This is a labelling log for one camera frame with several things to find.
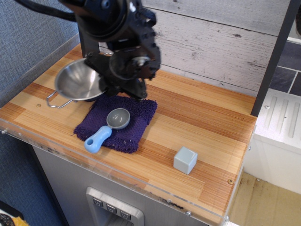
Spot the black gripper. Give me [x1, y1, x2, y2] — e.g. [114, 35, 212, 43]
[84, 2, 161, 100]

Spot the small steel bowl with handle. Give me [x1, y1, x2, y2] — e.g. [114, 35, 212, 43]
[46, 58, 105, 109]

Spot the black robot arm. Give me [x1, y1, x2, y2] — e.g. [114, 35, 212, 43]
[61, 0, 161, 101]

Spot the pale grey block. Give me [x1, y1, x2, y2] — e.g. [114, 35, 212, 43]
[173, 146, 198, 175]

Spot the blue grey measuring scoop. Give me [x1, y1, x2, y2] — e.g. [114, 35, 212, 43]
[84, 108, 130, 153]

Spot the purple towel cloth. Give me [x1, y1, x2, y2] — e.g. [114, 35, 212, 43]
[74, 94, 158, 153]

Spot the clear acrylic edge guard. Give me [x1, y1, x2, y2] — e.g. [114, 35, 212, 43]
[0, 113, 255, 226]

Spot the steel button panel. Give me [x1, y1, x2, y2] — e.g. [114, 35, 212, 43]
[86, 187, 144, 226]

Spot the yellow black object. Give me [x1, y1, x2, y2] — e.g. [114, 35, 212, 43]
[0, 201, 29, 226]

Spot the white toy sink unit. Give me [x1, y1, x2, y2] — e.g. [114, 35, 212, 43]
[244, 89, 301, 194]

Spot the dark grey left post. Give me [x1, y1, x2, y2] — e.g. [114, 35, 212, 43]
[78, 27, 100, 58]

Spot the dark grey post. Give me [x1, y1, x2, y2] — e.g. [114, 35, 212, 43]
[251, 0, 301, 117]
[78, 27, 100, 58]

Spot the dark grey right post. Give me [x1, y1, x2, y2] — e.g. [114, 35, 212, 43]
[251, 0, 301, 117]

